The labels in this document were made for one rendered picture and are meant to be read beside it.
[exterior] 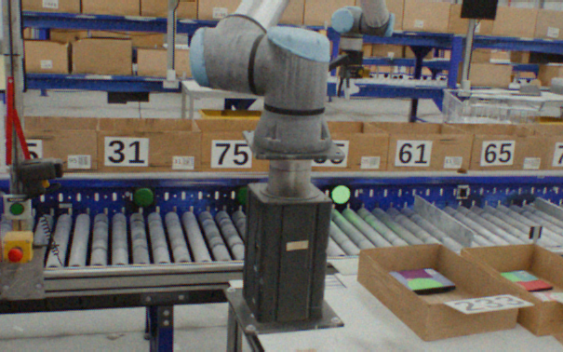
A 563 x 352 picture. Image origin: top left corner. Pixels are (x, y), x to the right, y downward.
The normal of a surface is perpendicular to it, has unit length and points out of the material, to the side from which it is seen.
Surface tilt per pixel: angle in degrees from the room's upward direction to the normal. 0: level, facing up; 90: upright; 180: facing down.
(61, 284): 90
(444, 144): 91
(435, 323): 90
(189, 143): 90
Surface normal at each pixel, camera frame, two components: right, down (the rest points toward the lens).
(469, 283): -0.94, 0.01
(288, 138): -0.15, -0.02
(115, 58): 0.19, 0.26
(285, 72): -0.35, 0.29
